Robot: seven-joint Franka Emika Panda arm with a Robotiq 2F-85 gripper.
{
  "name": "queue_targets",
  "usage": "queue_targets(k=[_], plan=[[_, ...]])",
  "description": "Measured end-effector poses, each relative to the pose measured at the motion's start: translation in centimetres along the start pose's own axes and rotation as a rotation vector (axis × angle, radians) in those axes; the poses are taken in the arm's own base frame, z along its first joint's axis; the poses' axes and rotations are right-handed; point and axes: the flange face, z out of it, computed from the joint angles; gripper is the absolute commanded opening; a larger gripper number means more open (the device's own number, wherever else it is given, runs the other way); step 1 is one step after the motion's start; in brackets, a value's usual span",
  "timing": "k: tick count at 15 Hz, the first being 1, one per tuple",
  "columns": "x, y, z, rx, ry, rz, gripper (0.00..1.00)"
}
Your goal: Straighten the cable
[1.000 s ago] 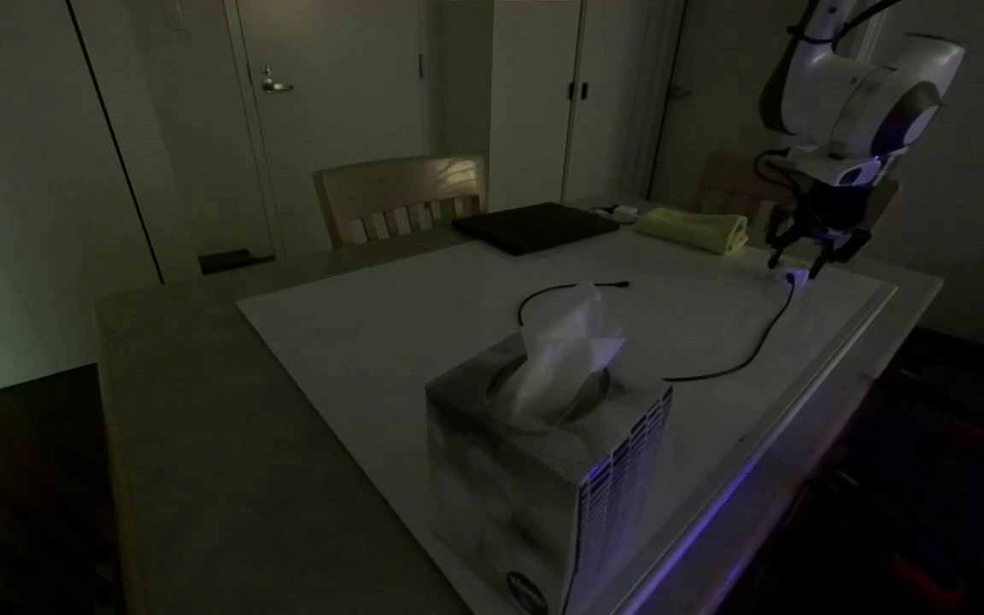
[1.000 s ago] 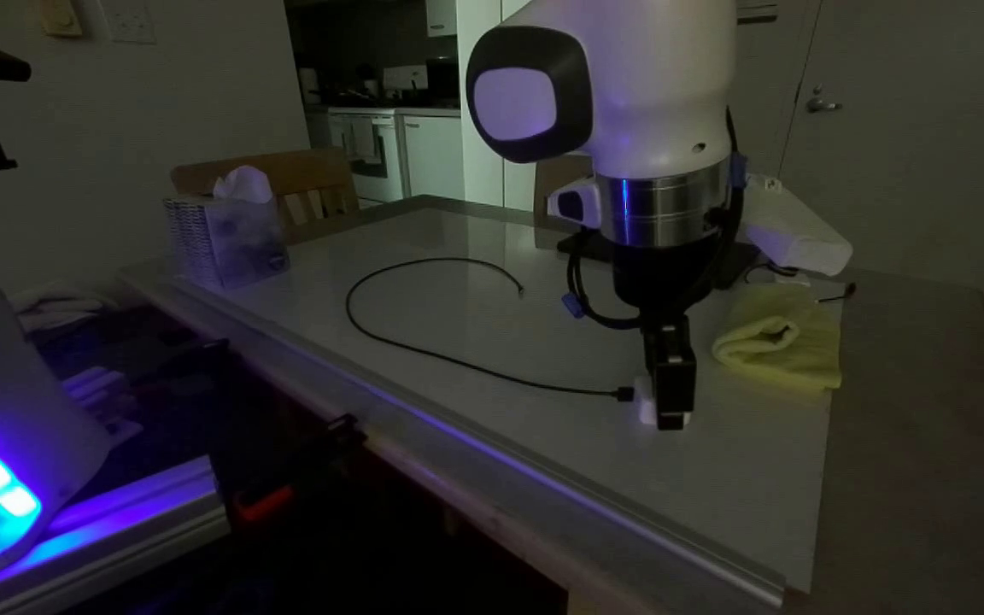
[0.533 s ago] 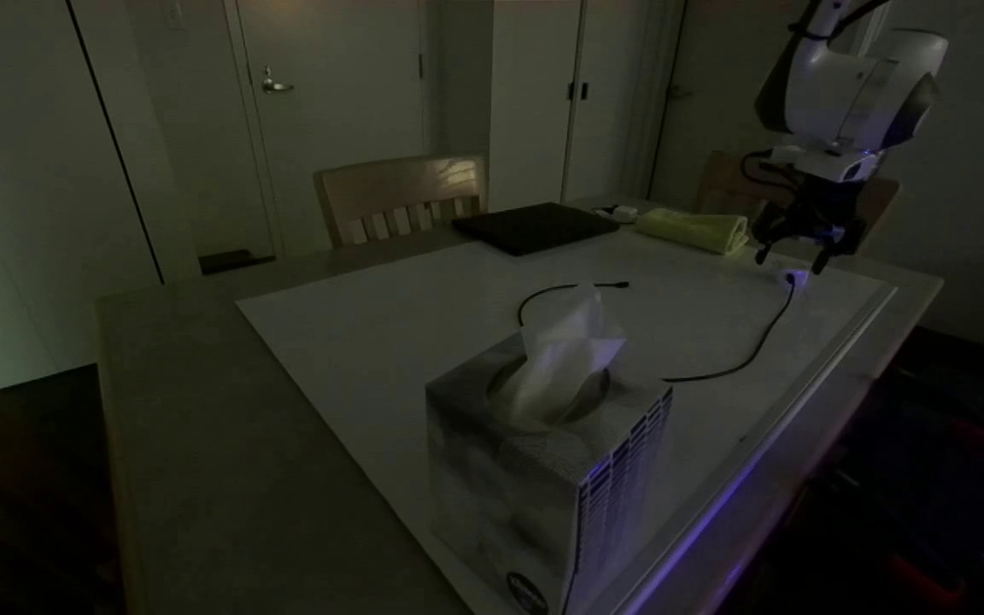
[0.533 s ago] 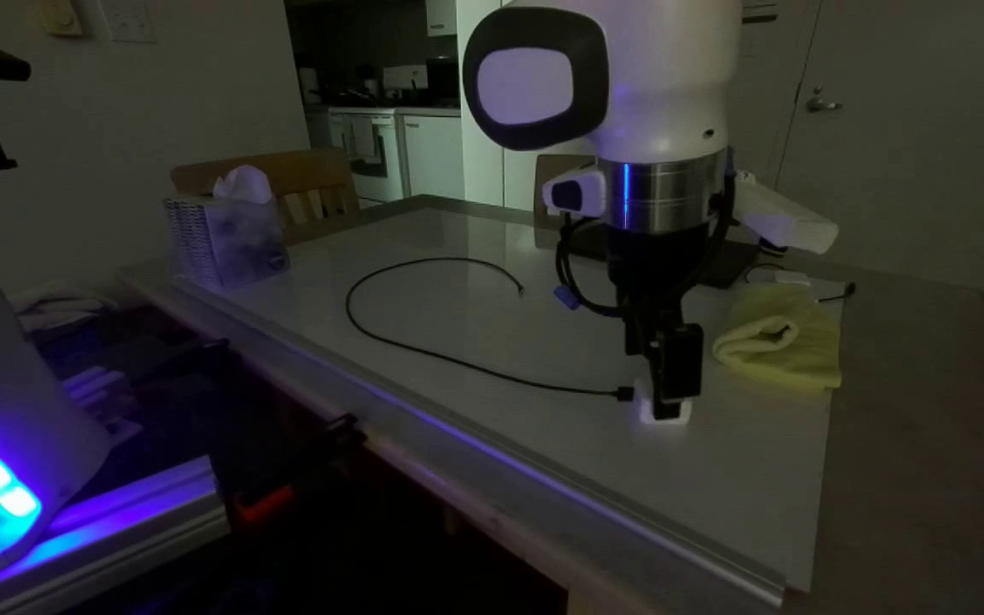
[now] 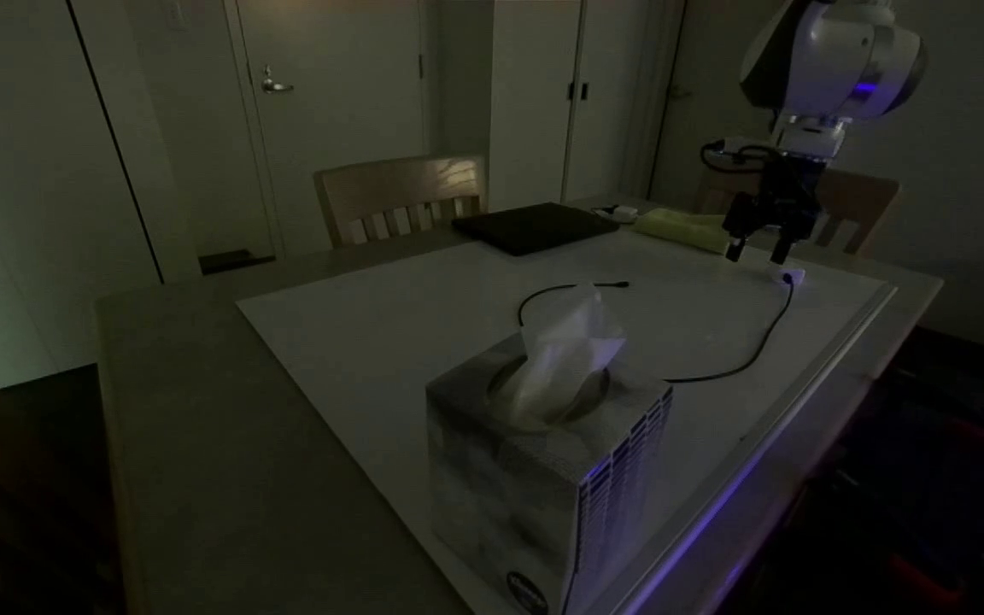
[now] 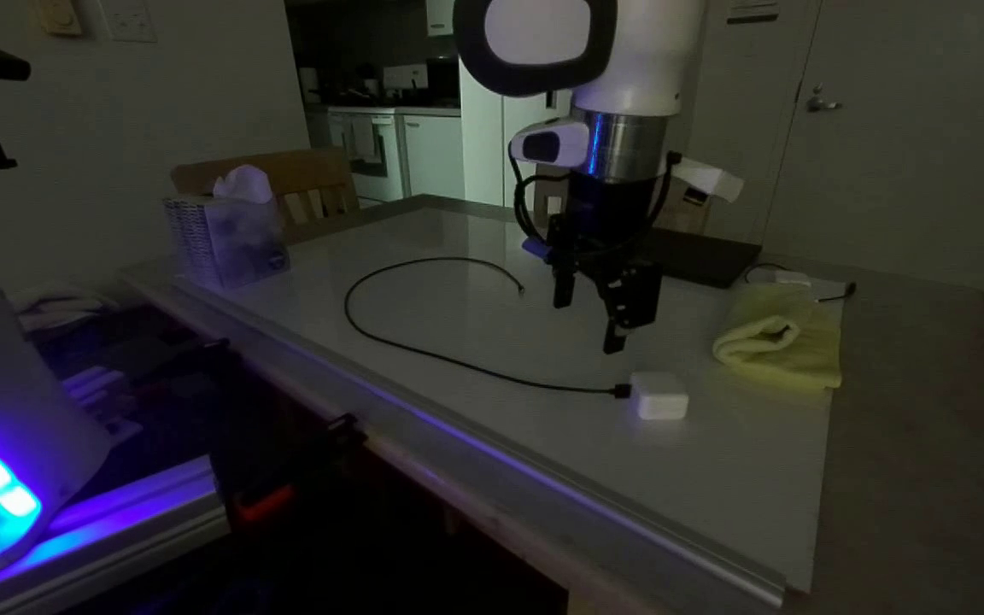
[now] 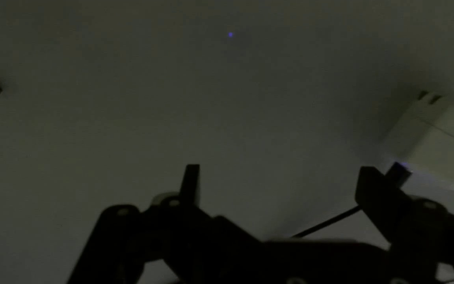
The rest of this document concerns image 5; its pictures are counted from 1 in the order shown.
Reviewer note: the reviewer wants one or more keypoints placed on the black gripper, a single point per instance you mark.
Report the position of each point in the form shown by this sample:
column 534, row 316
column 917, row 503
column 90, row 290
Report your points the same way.
column 786, row 191

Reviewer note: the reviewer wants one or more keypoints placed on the white plug adapter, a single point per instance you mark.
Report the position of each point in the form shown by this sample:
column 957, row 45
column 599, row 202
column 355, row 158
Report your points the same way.
column 789, row 274

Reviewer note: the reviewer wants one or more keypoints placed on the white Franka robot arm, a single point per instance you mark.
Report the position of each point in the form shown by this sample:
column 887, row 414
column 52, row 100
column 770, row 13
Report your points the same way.
column 845, row 54

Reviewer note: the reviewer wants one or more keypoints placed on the small green box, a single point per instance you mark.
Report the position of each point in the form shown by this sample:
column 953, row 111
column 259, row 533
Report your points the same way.
column 685, row 226

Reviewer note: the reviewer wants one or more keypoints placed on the light wooden slat chair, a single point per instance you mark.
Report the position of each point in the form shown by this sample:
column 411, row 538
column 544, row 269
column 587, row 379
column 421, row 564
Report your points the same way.
column 862, row 199
column 401, row 181

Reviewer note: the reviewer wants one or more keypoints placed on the small white flat item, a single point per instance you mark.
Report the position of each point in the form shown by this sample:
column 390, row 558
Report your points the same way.
column 624, row 209

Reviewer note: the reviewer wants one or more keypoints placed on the white closet door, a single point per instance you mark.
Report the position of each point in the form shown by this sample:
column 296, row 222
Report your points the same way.
column 527, row 91
column 624, row 91

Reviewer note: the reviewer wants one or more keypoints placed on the white tissue sheet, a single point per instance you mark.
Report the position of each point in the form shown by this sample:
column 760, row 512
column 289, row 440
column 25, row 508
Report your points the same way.
column 566, row 354

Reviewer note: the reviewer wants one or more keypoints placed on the black closed laptop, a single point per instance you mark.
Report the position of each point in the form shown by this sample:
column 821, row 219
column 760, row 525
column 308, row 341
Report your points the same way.
column 532, row 226

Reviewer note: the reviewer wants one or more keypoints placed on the grey marbled tissue box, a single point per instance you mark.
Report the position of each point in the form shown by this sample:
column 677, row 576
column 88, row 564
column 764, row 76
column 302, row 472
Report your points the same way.
column 513, row 498

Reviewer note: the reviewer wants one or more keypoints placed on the white board mat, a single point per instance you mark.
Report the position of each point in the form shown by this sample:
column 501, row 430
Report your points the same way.
column 401, row 328

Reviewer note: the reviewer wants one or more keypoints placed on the white room door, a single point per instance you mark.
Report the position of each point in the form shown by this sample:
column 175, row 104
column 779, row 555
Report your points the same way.
column 344, row 124

